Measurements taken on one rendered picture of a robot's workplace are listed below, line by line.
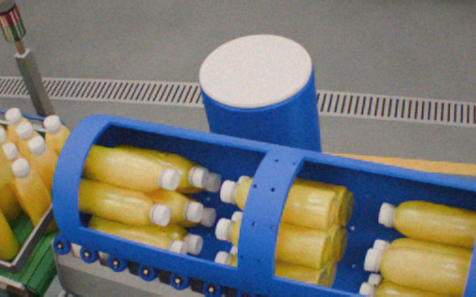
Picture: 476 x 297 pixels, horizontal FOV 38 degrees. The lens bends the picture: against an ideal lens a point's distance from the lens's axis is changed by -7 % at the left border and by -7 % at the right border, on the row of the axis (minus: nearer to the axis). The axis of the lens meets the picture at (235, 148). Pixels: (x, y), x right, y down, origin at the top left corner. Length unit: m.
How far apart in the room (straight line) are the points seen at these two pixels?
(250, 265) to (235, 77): 0.64
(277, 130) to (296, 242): 0.53
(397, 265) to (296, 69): 0.70
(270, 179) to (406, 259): 0.28
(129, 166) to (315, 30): 2.37
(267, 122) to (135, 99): 1.78
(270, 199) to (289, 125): 0.54
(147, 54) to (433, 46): 1.43
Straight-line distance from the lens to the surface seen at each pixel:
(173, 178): 1.41
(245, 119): 1.74
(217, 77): 1.81
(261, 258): 1.27
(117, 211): 1.44
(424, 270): 1.26
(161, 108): 3.38
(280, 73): 1.79
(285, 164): 1.30
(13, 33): 1.95
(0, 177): 1.50
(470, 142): 3.09
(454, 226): 1.31
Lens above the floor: 2.17
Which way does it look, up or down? 44 degrees down
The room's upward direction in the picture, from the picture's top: 12 degrees counter-clockwise
